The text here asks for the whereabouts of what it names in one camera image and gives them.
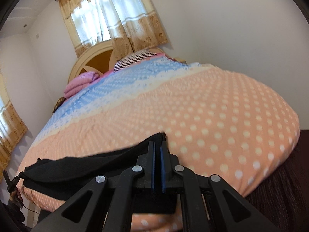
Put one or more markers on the brown fuzzy object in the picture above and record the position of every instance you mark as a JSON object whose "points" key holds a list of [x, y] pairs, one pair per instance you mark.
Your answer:
{"points": [[59, 102]]}

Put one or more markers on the cream wooden headboard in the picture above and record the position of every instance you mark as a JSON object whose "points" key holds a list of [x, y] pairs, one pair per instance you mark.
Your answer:
{"points": [[99, 58]]}

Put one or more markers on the peach blue polka-dot bedspread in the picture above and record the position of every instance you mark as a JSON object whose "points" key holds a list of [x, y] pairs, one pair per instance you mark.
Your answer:
{"points": [[216, 121]]}

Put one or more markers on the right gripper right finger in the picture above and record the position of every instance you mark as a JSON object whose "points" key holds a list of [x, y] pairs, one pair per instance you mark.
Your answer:
{"points": [[169, 178]]}

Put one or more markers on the striped pillow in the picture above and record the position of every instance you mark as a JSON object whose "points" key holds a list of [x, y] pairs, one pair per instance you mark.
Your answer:
{"points": [[133, 59]]}

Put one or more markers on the black pants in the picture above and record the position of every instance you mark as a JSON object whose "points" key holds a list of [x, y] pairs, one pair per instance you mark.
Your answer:
{"points": [[63, 178]]}

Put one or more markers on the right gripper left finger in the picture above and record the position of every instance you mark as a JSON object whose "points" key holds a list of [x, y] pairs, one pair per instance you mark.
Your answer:
{"points": [[146, 161]]}

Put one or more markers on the person's left hand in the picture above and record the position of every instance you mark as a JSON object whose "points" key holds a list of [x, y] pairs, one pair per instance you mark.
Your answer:
{"points": [[16, 198]]}

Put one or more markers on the dark maroon bed frame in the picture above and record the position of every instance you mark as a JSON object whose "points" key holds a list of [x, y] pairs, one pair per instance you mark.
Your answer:
{"points": [[283, 196]]}

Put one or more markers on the side window curtain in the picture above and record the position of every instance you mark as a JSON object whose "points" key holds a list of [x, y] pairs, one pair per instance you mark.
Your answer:
{"points": [[12, 127]]}

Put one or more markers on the beige floral window curtain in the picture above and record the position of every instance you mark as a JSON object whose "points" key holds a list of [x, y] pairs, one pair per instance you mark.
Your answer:
{"points": [[130, 25]]}

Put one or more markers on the folded pink blanket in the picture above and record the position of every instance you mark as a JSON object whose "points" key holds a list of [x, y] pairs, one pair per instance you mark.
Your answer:
{"points": [[80, 82]]}

